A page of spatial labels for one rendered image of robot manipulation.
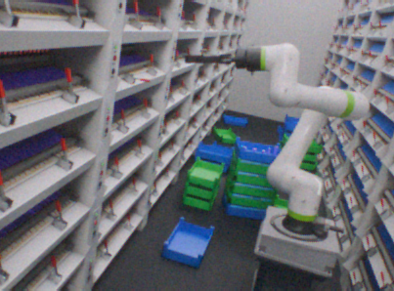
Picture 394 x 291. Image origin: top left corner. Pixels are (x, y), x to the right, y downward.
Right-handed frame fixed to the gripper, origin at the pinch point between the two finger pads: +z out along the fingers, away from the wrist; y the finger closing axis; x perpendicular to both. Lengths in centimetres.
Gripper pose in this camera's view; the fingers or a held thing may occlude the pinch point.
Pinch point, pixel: (194, 59)
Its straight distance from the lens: 154.7
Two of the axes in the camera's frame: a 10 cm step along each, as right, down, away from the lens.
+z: -9.8, -0.4, 2.1
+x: -0.2, -9.6, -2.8
